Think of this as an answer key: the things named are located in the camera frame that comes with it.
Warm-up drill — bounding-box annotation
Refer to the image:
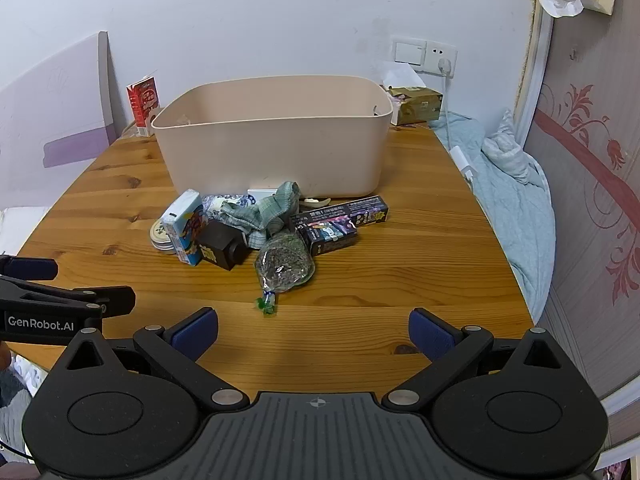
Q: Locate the white charger adapter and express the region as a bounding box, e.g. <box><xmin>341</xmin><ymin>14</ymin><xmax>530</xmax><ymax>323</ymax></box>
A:
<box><xmin>449</xmin><ymin>145</ymin><xmax>476</xmax><ymax>181</ymax></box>

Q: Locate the brown tissue pack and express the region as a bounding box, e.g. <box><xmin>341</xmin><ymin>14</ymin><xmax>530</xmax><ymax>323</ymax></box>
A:
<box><xmin>380</xmin><ymin>62</ymin><xmax>444</xmax><ymax>127</ymax></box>

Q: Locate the floral patterned wardrobe door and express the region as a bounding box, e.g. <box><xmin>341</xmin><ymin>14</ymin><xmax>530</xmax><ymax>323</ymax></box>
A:
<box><xmin>514</xmin><ymin>0</ymin><xmax>640</xmax><ymax>413</ymax></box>

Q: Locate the white wall socket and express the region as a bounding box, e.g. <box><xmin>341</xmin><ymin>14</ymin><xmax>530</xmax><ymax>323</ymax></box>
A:
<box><xmin>423</xmin><ymin>42</ymin><xmax>459</xmax><ymax>79</ymax></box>

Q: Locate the red white milk carton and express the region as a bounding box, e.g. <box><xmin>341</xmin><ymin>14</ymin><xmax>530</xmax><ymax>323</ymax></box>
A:
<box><xmin>126</xmin><ymin>76</ymin><xmax>161</xmax><ymax>137</ymax></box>

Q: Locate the clear bag of dried herbs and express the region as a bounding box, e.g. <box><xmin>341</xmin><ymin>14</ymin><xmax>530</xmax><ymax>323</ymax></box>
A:
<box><xmin>253</xmin><ymin>232</ymin><xmax>316</xmax><ymax>316</ymax></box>

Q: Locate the white striped cloth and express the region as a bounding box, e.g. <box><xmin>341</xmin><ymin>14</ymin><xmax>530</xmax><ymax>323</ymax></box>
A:
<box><xmin>481</xmin><ymin>109</ymin><xmax>532</xmax><ymax>184</ymax></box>

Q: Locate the green checked cloth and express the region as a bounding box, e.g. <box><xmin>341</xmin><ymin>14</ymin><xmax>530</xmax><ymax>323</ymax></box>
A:
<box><xmin>220</xmin><ymin>180</ymin><xmax>304</xmax><ymax>249</ymax></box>

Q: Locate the beige plastic storage bin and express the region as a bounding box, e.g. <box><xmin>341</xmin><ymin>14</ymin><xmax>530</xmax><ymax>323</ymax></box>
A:
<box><xmin>151</xmin><ymin>74</ymin><xmax>394</xmax><ymax>199</ymax></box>

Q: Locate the white wall switch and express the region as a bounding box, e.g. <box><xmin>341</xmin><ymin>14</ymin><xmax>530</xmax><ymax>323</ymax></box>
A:
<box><xmin>392</xmin><ymin>37</ymin><xmax>426</xmax><ymax>67</ymax></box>

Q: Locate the white bedding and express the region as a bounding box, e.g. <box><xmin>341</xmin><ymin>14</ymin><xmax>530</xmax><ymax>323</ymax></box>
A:
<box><xmin>0</xmin><ymin>207</ymin><xmax>47</xmax><ymax>257</ymax></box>

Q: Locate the white charger cable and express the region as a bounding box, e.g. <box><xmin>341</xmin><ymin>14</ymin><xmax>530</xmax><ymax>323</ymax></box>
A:
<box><xmin>442</xmin><ymin>74</ymin><xmax>457</xmax><ymax>151</ymax></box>

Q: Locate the short dark printed box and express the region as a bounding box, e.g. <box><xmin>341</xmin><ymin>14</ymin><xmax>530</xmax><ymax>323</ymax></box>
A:
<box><xmin>297</xmin><ymin>219</ymin><xmax>359</xmax><ymax>257</ymax></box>

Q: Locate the blue white patterned packet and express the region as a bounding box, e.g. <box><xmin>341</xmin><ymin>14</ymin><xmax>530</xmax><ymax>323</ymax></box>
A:
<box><xmin>202</xmin><ymin>193</ymin><xmax>257</xmax><ymax>222</ymax></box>

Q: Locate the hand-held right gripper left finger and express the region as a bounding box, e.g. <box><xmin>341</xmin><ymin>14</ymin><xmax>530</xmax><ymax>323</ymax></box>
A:
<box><xmin>50</xmin><ymin>307</ymin><xmax>251</xmax><ymax>410</ymax></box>

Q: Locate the long dark printed box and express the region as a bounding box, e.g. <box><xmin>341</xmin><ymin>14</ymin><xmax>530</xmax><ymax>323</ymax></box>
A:
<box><xmin>289</xmin><ymin>195</ymin><xmax>390</xmax><ymax>229</ymax></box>

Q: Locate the blue cartoon card box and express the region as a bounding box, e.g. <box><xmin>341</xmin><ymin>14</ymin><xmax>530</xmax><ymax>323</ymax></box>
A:
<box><xmin>162</xmin><ymin>188</ymin><xmax>209</xmax><ymax>265</ymax></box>

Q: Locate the light blue blanket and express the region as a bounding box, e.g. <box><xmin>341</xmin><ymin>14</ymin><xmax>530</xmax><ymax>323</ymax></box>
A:
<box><xmin>429</xmin><ymin>109</ymin><xmax>557</xmax><ymax>322</ymax></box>

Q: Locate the small black box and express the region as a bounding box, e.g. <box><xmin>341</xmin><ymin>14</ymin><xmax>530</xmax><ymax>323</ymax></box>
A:
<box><xmin>197</xmin><ymin>219</ymin><xmax>249</xmax><ymax>272</ymax></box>

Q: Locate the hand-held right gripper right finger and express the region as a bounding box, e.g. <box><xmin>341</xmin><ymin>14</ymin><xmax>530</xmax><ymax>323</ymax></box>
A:
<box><xmin>382</xmin><ymin>307</ymin><xmax>577</xmax><ymax>410</ymax></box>

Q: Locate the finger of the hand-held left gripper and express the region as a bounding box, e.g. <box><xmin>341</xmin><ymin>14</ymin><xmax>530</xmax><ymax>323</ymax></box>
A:
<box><xmin>0</xmin><ymin>255</ymin><xmax>59</xmax><ymax>281</ymax></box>
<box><xmin>0</xmin><ymin>278</ymin><xmax>136</xmax><ymax>317</ymax></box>

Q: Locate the white purple board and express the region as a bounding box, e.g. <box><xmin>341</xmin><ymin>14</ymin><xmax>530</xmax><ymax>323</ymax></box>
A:
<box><xmin>0</xmin><ymin>30</ymin><xmax>119</xmax><ymax>211</ymax></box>

